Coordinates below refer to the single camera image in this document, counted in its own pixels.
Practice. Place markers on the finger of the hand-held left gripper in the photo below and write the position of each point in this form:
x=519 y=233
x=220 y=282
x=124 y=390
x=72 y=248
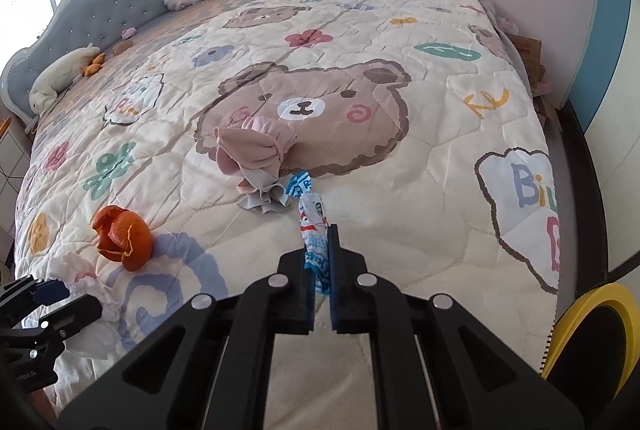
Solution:
x=75 y=316
x=50 y=291

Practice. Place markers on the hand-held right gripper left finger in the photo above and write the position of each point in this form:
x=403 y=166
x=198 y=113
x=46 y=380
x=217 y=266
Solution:
x=309 y=305

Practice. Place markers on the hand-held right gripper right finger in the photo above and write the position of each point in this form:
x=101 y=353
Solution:
x=336 y=315

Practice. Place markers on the blue white candy wrapper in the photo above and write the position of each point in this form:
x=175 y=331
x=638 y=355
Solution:
x=300 y=184
x=312 y=230

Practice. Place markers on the yellow rimmed bin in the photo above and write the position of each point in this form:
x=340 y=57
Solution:
x=605 y=297

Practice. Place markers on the orange peel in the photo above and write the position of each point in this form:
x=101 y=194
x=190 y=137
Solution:
x=122 y=240

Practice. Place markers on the bear print quilted blanket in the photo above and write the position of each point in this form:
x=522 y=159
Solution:
x=400 y=190

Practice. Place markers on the pink sock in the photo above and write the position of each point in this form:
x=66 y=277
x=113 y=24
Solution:
x=250 y=144

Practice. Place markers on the white plush pillow toy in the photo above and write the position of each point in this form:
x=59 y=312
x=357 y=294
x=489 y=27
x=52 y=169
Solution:
x=55 y=77

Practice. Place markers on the small orange plush toy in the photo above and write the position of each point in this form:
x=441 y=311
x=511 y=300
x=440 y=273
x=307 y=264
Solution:
x=93 y=65

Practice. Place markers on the small brown plush toy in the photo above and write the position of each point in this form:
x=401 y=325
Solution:
x=121 y=48

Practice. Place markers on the small pink plush toy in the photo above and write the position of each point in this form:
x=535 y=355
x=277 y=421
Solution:
x=129 y=32

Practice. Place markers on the grey orange patterned bed sheet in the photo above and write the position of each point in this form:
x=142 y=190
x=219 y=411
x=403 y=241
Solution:
x=150 y=34

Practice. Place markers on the blue tufted headboard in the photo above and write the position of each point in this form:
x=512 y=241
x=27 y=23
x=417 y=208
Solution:
x=100 y=4

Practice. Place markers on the grey mattress cover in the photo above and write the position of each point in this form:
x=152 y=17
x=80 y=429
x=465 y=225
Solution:
x=505 y=49

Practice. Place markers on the closed cardboard box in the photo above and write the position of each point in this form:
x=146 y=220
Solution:
x=530 y=54

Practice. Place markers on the pink cloth bundle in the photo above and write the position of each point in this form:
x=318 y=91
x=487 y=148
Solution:
x=507 y=24

